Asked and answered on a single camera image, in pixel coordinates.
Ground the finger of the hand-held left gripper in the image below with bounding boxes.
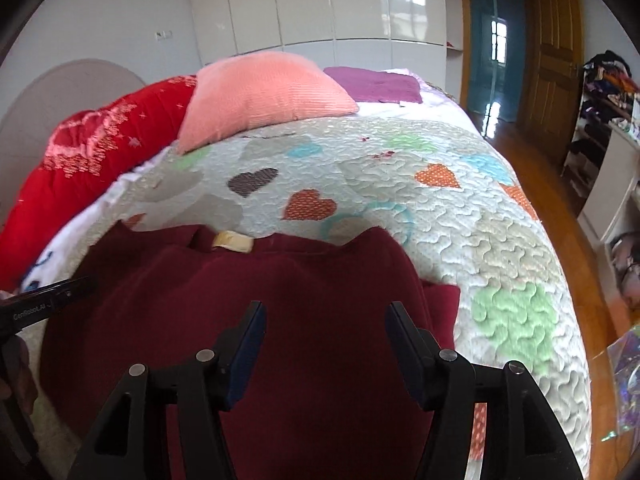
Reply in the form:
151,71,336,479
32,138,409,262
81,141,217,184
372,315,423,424
52,275,99,309

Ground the beige rounded headboard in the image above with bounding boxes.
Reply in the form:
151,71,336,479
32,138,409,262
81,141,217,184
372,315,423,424
0,58,147,136

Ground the iridescent plastic bag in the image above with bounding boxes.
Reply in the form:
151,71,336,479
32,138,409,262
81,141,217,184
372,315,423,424
602,325,640,436

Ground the red embroidered quilt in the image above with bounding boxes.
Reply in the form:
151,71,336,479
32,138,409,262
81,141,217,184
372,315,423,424
0,75,198,293

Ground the shelf with clothes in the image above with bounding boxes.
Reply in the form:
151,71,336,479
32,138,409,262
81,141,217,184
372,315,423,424
560,50,640,201

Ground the blue glass door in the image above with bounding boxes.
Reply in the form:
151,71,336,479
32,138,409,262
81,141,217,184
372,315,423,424
465,0,526,121

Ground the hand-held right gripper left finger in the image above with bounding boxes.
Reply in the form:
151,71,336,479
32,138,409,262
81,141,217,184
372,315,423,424
67,301,267,480

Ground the blue lanyard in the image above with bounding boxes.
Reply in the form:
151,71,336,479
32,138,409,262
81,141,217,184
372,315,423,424
22,252,53,293

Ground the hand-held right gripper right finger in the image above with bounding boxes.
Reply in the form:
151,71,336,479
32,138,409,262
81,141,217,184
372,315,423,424
384,301,584,480

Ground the white cabinet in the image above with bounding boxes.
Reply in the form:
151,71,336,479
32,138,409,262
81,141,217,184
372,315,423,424
580,125,640,246

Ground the folded purple cloth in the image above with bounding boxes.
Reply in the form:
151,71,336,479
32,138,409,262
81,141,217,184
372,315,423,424
322,66,423,104

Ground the pink ribbed pillow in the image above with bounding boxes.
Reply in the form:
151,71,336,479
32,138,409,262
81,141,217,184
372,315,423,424
176,51,359,156

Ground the glossy white wardrobe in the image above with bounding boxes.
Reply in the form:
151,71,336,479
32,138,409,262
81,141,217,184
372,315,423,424
187,0,466,68

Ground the maroon knit sweater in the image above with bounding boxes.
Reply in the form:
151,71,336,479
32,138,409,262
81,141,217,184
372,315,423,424
40,222,461,480

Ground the heart patterned bed quilt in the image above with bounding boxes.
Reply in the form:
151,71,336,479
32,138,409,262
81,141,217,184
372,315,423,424
20,67,593,480

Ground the wooden panel door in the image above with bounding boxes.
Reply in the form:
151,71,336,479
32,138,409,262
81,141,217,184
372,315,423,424
517,0,586,166

